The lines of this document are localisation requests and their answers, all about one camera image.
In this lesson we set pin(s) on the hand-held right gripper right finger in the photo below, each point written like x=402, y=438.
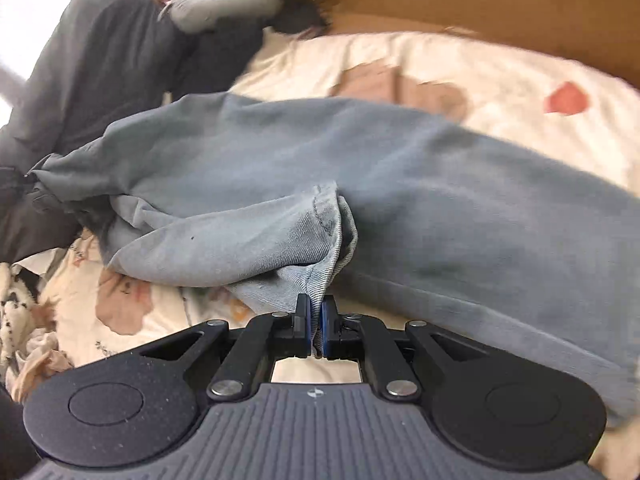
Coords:
x=329, y=330

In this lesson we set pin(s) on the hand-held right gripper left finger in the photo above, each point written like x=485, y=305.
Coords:
x=302, y=330

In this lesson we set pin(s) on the spotted white fluffy blanket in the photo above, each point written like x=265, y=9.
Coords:
x=15, y=300

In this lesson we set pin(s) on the cream bear printed blanket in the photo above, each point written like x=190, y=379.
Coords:
x=500, y=70

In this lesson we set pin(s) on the black clothing pile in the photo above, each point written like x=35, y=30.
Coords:
x=300, y=15

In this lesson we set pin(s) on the grey neck pillow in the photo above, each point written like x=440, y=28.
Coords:
x=210, y=5

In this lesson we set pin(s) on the grey pole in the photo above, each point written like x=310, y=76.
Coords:
x=10, y=82

